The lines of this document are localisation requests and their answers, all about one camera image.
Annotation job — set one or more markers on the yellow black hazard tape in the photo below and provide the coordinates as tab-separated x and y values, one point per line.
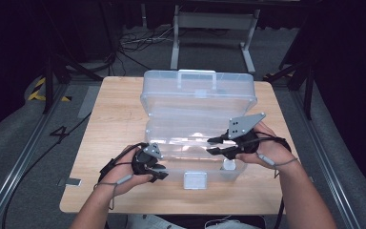
35	94

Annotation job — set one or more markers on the person's light clothing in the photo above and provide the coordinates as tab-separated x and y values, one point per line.
152	222

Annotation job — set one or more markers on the person's left hand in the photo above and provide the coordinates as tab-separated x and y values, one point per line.
120	175

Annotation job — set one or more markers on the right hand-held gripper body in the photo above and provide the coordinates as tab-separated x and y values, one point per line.
244	127

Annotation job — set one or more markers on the black tape floor mark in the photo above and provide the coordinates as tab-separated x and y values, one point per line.
62	132

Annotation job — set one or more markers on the grey tape piece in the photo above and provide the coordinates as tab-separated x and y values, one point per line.
71	182

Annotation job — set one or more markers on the black tripod stand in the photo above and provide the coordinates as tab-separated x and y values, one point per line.
48	86
308	92

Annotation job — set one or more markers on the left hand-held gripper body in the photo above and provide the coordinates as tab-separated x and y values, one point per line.
144	163

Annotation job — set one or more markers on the white metal desk frame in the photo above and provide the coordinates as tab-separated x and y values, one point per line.
214	20

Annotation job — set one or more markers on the aluminium floor rail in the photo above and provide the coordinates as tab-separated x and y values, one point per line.
19	165
327	152

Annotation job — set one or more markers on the person's right hand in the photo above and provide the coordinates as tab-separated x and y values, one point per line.
273	149

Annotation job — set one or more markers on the clear plastic storage box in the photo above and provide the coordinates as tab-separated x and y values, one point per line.
197	95

